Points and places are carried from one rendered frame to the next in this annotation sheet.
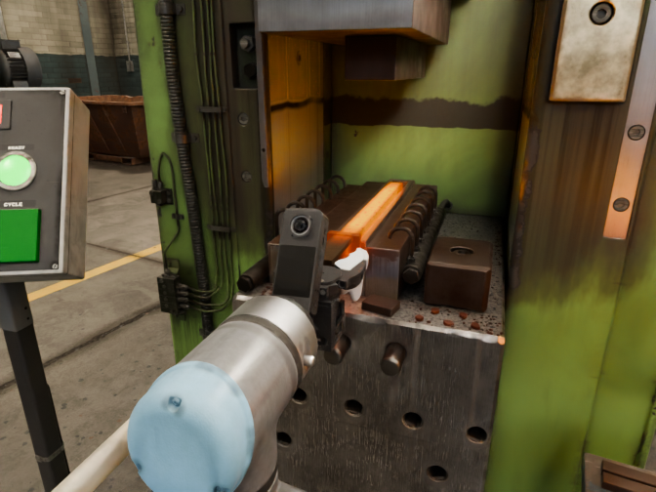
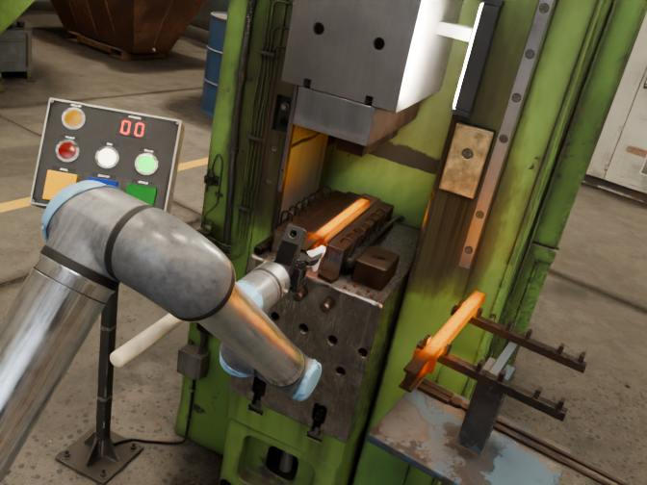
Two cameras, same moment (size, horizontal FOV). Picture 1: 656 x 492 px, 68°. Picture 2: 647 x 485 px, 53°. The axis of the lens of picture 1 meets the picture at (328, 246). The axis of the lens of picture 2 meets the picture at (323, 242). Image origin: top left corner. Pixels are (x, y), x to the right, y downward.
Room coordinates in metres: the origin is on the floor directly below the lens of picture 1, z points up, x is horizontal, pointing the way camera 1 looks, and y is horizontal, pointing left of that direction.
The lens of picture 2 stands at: (-0.90, -0.05, 1.70)
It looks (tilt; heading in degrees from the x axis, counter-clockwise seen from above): 25 degrees down; 0
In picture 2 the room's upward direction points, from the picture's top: 12 degrees clockwise
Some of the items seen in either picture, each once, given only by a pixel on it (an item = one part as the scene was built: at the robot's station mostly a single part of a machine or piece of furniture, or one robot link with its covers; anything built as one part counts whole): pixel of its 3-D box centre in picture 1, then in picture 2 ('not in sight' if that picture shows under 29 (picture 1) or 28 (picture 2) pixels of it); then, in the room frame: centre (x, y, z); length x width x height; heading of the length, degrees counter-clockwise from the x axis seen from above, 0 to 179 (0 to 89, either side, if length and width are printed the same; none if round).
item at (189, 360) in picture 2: not in sight; (194, 361); (0.88, 0.30, 0.36); 0.09 x 0.07 x 0.12; 71
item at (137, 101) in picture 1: (123, 129); (117, 12); (7.13, 2.95, 0.42); 1.89 x 1.20 x 0.85; 61
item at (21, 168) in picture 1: (15, 170); (146, 164); (0.68, 0.45, 1.09); 0.05 x 0.03 x 0.04; 71
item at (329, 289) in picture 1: (300, 313); (285, 272); (0.47, 0.03, 0.97); 0.12 x 0.08 x 0.09; 161
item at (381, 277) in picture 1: (366, 224); (337, 225); (0.85, -0.07, 0.96); 0.42 x 0.20 x 0.09; 161
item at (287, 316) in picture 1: (270, 346); (270, 283); (0.40, 0.05, 0.98); 0.10 x 0.05 x 0.09; 71
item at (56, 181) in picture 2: not in sight; (61, 187); (0.62, 0.64, 1.01); 0.07 x 0.05 x 0.07; 96
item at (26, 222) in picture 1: (12, 236); (140, 199); (0.64, 0.44, 1.01); 0.07 x 0.05 x 0.07; 96
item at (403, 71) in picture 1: (390, 60); (370, 131); (0.88, -0.11, 1.24); 0.30 x 0.07 x 0.06; 161
